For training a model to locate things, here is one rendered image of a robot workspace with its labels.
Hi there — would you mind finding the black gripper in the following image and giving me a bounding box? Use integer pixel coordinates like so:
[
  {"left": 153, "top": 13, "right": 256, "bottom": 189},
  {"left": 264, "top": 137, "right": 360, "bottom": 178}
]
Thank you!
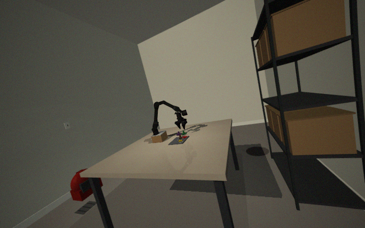
[{"left": 175, "top": 117, "right": 187, "bottom": 129}]

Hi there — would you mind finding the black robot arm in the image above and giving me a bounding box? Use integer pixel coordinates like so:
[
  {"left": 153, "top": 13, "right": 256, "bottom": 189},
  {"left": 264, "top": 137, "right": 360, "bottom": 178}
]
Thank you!
[{"left": 152, "top": 100, "right": 187, "bottom": 135}]

